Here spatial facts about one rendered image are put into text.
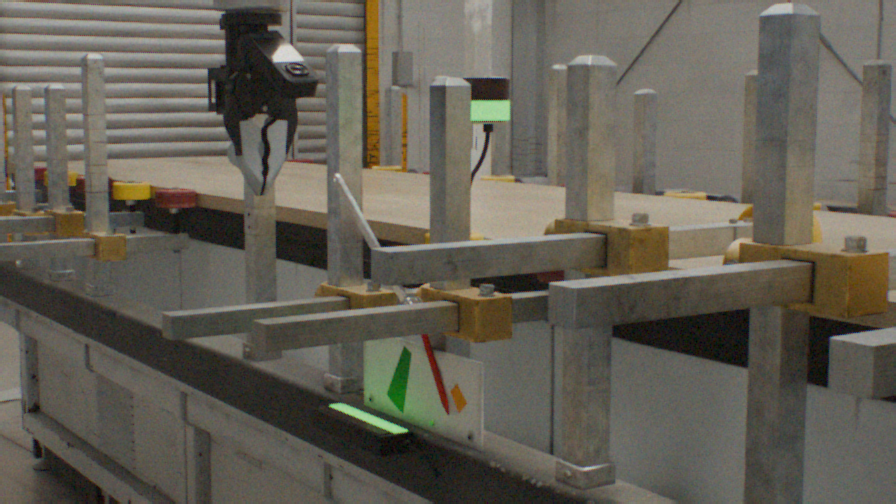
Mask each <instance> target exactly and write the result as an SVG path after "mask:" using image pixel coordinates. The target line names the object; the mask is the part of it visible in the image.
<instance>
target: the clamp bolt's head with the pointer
mask: <svg viewBox="0 0 896 504"><path fill-rule="evenodd" d="M421 337H422V340H423V343H424V347H425V350H426V353H427V357H428V360H429V363H430V367H431V370H432V373H433V377H434V380H435V383H436V387H437V390H438V393H439V396H440V400H441V403H442V405H443V407H444V409H445V411H446V413H447V415H449V407H448V400H447V397H446V393H445V390H444V387H443V383H442V380H441V377H440V373H439V370H438V367H437V364H436V360H435V357H434V354H433V350H432V347H431V344H430V341H429V337H428V334H421Z"/></svg>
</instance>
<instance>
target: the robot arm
mask: <svg viewBox="0 0 896 504"><path fill-rule="evenodd" d="M213 9H214V10H215V11H219V12H225V13H223V14H221V19H219V26H220V30H225V60H226V65H220V68H207V70H208V111H209V112H216V115H223V122H224V126H225V129H226V131H227V133H228V135H229V137H230V139H231V141H232V143H231V144H230V146H229V147H228V159H229V161H230V163H231V164H232V165H234V166H235V167H237V168H238V169H240V170H241V173H242V175H243V177H244V179H245V181H246V183H247V185H248V186H249V188H250V189H251V190H252V191H253V193H254V194H255V195H256V196H265V195H266V194H267V193H268V191H269V190H270V188H271V187H272V185H273V184H274V182H275V180H276V178H277V176H278V174H279V172H280V170H281V168H282V166H283V163H284V161H285V158H286V154H288V153H289V150H290V147H291V144H292V141H293V139H294V136H295V133H296V129H297V124H298V111H297V106H296V99H299V98H303V97H315V94H316V90H317V86H318V82H319V78H320V77H319V76H318V75H317V73H316V72H315V71H314V70H313V69H312V68H311V67H310V66H309V65H308V63H307V62H306V61H305V60H304V59H303V58H302V57H301V56H300V54H299V53H298V52H297V51H296V50H295V49H294V48H293V47H292V46H291V44H290V43H289V42H288V41H287V40H286V39H285V38H284V37H283V35H282V34H281V33H280V32H279V31H278V30H271V31H268V27H271V26H282V14H279V12H288V11H289V10H290V0H213ZM211 80H215V102H212V89H211ZM256 114H267V115H268V116H269V117H267V118H266V119H265V121H264V126H263V127H262V129H260V127H258V126H257V125H255V124H254V123H253V122H251V121H250V120H248V119H249V118H254V116H255V115H256ZM272 118H273V119H272ZM261 139H262V140H261ZM261 166H262V167H263V171H262V172H261Z"/></svg>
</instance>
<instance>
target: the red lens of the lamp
mask: <svg viewBox="0 0 896 504"><path fill-rule="evenodd" d="M463 80H465V81H466V82H467V83H469V84H470V85H471V98H510V79H463Z"/></svg>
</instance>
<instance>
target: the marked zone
mask: <svg viewBox="0 0 896 504"><path fill-rule="evenodd" d="M411 356H412V353H411V352H410V351H409V350H408V349H407V348H406V347H405V345H404V347H403V350H402V353H401V356H400V358H399V361H398V364H397V367H396V369H395V372H394V375H393V378H392V381H391V383H390V386H389V389H388V392H387V396H388V397H389V398H390V400H391V401H392V402H393V404H394V405H395V406H396V407H397V408H398V409H399V410H400V411H401V412H402V413H404V405H405V398H406V391H407V384H408V377H409V370H410V363H411Z"/></svg>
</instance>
